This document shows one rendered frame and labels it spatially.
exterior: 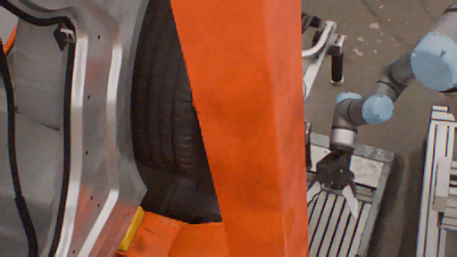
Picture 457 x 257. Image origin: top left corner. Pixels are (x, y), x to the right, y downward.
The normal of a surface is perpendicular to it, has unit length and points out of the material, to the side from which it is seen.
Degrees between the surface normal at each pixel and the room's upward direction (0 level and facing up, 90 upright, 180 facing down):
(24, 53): 51
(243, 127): 90
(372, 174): 0
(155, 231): 0
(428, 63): 83
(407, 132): 0
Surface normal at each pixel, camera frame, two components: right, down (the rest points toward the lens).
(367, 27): -0.11, -0.58
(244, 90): -0.37, 0.78
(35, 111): -0.38, 0.50
